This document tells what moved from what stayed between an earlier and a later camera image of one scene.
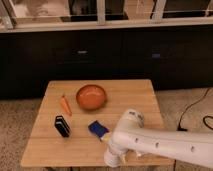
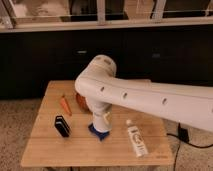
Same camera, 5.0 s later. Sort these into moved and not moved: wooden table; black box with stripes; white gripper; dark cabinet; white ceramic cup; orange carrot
Moved: white ceramic cup; white gripper
Not moved: dark cabinet; wooden table; orange carrot; black box with stripes
